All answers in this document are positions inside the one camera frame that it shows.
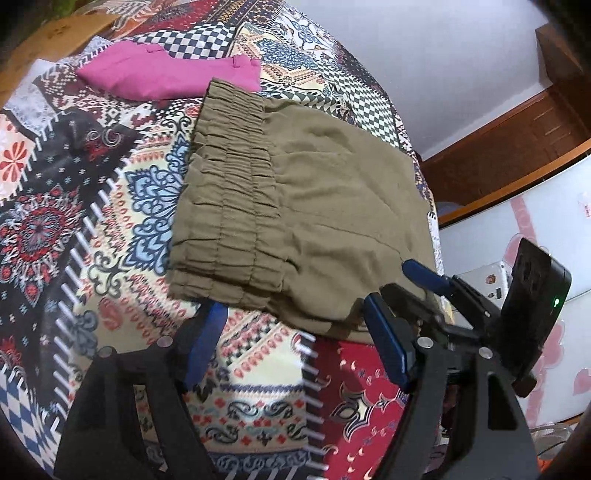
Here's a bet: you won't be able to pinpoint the clear plastic container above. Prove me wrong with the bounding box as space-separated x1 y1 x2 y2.
530 419 580 459

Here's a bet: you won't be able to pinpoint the bamboo lap desk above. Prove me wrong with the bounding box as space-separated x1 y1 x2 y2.
0 11 122 110

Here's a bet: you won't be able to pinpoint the olive green pants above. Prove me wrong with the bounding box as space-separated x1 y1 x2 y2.
167 78 440 345

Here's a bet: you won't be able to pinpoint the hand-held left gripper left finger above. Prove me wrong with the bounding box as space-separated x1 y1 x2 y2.
53 300 229 480

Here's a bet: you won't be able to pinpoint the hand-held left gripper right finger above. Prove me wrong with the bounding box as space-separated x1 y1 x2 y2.
363 292 541 480

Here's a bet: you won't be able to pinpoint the patchwork patterned blanket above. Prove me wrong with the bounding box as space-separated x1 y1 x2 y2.
0 0 447 480

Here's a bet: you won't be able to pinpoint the pink folded garment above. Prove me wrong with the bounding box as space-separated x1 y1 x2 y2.
76 40 262 102

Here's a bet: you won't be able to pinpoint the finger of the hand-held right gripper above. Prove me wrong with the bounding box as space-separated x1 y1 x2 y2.
379 282 482 348
401 259 505 331

